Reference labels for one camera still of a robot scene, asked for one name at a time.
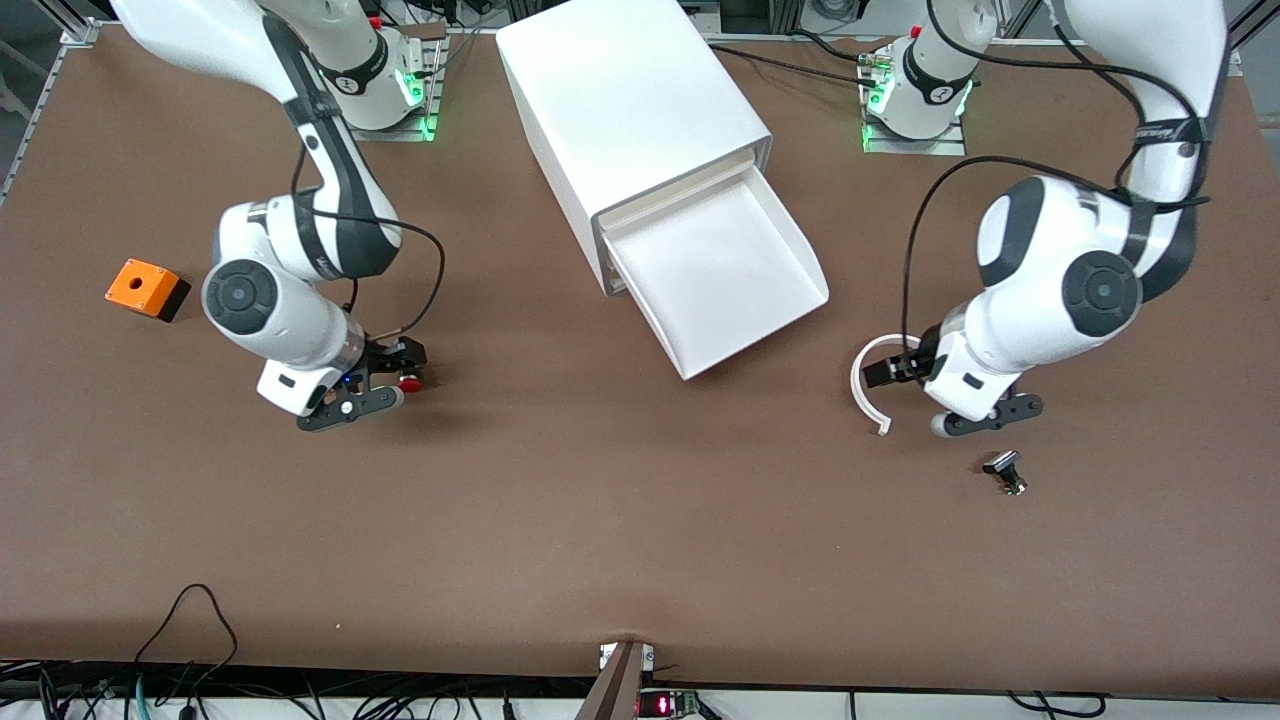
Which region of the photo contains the cream white plastic drawer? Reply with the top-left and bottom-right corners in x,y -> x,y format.
603,163 -> 830,382
598,150 -> 753,233

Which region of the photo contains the black button with grey cap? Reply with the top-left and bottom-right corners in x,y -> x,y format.
981,449 -> 1029,498

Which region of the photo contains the white drawer cabinet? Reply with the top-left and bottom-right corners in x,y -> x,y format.
495,0 -> 773,298

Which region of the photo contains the small device with red display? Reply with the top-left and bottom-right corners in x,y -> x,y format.
638,688 -> 706,720

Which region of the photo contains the white semicircular plastic bracket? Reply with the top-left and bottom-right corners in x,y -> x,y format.
850,335 -> 926,437

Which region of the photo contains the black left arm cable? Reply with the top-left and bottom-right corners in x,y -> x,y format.
900,0 -> 1216,346

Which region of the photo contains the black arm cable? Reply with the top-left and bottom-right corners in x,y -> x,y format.
290,145 -> 447,341
900,0 -> 1216,346

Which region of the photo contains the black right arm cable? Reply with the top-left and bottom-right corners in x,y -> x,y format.
290,145 -> 447,341

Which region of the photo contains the orange button enclosure box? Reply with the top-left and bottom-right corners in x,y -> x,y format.
105,258 -> 192,324

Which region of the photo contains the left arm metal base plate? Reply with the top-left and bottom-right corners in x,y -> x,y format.
860,50 -> 969,157

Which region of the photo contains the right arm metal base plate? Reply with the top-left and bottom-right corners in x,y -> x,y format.
332,22 -> 448,143

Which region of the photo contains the black looped cable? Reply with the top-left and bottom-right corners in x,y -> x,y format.
135,584 -> 241,693

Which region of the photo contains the black cable on table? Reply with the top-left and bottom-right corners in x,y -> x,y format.
788,28 -> 873,63
708,44 -> 869,85

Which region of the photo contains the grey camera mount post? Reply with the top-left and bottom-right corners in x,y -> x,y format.
575,640 -> 656,720

